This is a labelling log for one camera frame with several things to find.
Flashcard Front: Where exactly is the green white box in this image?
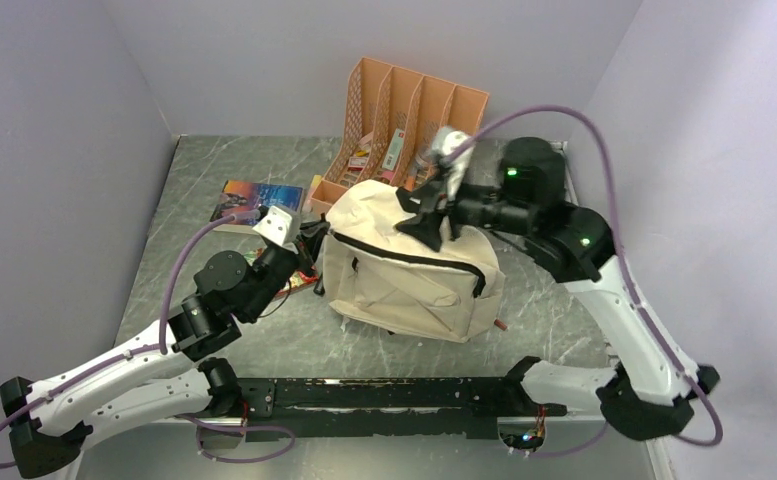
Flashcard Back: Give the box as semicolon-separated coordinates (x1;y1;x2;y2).
381;128;405;171

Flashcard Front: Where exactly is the orange plastic file organizer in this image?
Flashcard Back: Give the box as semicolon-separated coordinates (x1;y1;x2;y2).
311;57;489;214

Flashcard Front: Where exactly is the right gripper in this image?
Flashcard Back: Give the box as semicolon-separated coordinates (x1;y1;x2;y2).
393;166;535;252

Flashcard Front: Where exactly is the blue cover book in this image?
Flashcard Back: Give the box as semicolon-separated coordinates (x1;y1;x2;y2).
209;180;304;223

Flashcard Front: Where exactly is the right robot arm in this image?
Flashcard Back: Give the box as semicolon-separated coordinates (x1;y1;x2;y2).
397;132;720;441

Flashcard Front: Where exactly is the red patterned book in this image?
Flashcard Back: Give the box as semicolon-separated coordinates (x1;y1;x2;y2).
243;248;318;299

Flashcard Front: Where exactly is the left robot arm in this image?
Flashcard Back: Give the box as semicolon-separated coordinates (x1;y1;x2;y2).
0;214;329;479

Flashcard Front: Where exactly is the red white small box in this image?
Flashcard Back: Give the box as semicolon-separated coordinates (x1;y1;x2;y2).
347;132;374;172

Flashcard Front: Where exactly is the black blue highlighter marker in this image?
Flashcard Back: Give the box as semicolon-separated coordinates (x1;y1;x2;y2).
313;277;325;297

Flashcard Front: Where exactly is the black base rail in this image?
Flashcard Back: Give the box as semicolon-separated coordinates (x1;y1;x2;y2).
199;377;568;442

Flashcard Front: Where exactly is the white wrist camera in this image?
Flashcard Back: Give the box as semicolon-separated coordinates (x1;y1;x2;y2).
430;126;475;201
253;205;300;253

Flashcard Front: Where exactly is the orange handled tool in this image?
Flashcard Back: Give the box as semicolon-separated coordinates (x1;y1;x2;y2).
404;166;418;191

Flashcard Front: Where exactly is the beige canvas backpack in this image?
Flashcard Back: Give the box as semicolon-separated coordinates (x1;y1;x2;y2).
320;180;505;343

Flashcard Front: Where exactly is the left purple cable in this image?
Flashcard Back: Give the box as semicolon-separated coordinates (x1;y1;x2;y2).
0;210;263;472

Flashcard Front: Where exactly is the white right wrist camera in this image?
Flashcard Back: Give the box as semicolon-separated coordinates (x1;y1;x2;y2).
430;126;475;201

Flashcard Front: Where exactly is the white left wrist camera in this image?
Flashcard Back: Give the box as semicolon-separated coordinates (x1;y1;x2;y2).
253;205;300;253

